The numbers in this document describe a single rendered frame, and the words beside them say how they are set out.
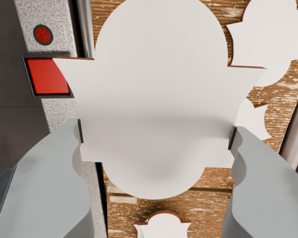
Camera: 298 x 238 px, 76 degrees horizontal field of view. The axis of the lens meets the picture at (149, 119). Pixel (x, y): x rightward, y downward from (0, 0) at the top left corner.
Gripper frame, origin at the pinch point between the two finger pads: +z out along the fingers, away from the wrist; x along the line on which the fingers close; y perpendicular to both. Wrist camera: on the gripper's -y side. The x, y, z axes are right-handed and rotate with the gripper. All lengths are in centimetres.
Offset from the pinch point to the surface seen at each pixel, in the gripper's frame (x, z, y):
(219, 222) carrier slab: 18.2, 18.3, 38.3
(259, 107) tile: 18.5, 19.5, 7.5
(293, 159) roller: 30.7, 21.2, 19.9
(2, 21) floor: -89, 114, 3
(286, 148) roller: 29.2, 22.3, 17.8
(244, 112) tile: 16.3, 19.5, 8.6
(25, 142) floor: -94, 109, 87
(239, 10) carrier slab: 11.8, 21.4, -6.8
